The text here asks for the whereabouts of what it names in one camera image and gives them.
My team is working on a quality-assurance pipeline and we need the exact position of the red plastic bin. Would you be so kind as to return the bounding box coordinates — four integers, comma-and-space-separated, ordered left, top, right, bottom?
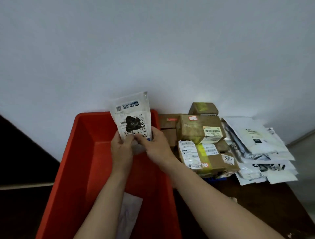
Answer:
35, 109, 183, 239

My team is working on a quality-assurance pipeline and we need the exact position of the person's right hand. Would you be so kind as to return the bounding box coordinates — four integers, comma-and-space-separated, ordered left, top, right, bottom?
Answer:
134, 126, 178, 172

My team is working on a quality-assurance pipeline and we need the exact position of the white labelled mailer packet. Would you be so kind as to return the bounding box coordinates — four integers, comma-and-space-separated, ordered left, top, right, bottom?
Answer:
109, 91, 153, 155

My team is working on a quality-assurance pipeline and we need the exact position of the person's left hand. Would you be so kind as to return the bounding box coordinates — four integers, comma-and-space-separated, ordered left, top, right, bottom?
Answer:
110, 130, 135, 173

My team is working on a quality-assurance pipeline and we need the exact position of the blue flat packet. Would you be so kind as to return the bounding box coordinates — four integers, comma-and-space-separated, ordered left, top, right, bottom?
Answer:
204, 176, 227, 183

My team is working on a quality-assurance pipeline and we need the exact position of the plain white mailer bag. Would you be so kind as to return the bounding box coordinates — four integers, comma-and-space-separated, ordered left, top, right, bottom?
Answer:
117, 192, 143, 239

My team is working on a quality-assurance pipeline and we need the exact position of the person's right forearm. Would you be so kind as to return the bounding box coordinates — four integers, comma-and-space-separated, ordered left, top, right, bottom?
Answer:
159, 158, 284, 239

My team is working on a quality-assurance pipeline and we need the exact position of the pile of white mailer bags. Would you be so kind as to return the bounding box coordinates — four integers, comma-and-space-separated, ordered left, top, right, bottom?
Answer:
221, 117, 299, 186

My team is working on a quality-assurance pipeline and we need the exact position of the pile of brown cardboard parcels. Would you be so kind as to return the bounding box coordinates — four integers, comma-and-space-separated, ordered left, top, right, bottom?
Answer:
158, 102, 241, 178

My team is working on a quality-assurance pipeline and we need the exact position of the person's left forearm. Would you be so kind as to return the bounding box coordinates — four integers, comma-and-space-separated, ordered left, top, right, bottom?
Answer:
73, 169, 130, 239

